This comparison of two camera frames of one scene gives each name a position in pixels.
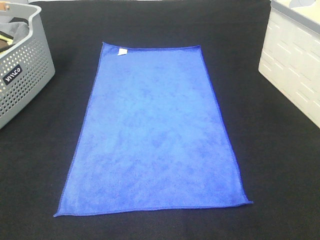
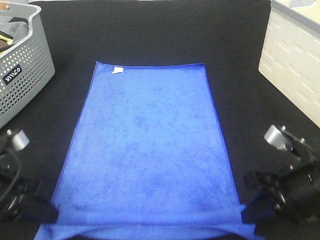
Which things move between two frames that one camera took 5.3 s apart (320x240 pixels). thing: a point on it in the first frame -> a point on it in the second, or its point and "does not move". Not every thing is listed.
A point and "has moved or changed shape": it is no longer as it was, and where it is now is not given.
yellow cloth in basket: [9, 41] does not move
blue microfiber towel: [152, 136] has moved or changed shape
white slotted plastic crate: [290, 57] does not move
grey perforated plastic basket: [25, 67] does not move
